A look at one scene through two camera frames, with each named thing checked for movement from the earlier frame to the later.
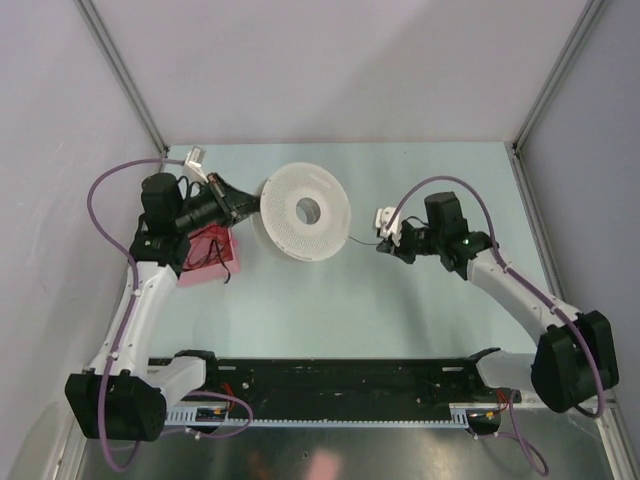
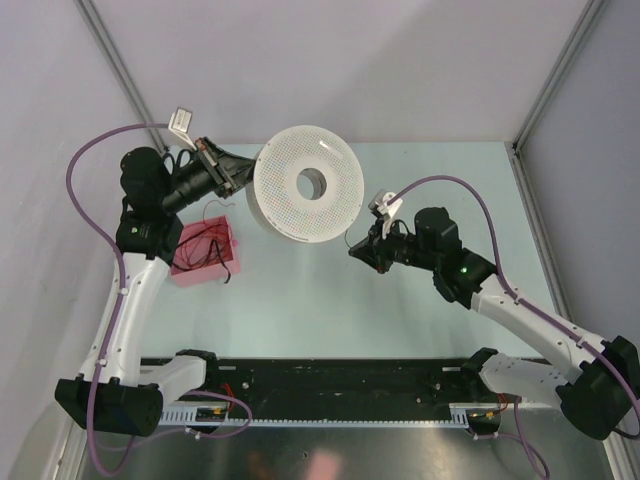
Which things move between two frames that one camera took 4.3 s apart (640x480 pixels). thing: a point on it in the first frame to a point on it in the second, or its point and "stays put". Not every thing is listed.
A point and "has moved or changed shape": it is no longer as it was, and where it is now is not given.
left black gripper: x=223 y=198 to x=216 y=166
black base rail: x=352 y=383 stays put
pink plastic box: x=212 y=252 stays put
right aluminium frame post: x=513 y=147 stays put
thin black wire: x=209 y=245 stays put
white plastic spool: x=304 y=212 has moved or changed shape
